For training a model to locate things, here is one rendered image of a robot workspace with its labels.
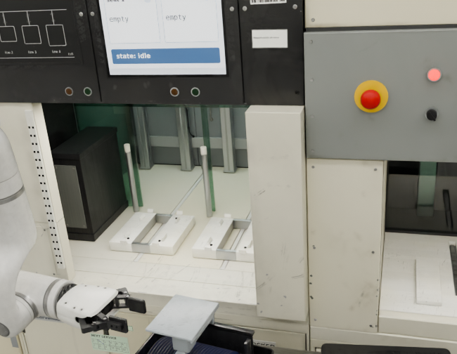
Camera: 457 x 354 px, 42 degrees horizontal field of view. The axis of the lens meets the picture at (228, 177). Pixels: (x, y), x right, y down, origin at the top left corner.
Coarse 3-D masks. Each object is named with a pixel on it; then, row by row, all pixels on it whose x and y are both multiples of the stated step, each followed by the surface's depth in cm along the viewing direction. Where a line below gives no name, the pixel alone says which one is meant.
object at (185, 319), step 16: (176, 304) 117; (192, 304) 117; (208, 304) 116; (160, 320) 113; (176, 320) 112; (192, 320) 112; (208, 320) 113; (160, 336) 128; (176, 336) 108; (192, 336) 108; (208, 336) 127; (224, 336) 126; (240, 336) 124; (144, 352) 122; (176, 352) 116; (240, 352) 125
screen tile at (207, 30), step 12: (168, 0) 126; (180, 0) 125; (192, 0) 124; (168, 12) 127; (204, 12) 125; (216, 12) 124; (168, 24) 128; (180, 24) 127; (192, 24) 127; (204, 24) 126; (216, 24) 125; (168, 36) 129; (180, 36) 128; (192, 36) 128; (204, 36) 127; (216, 36) 126
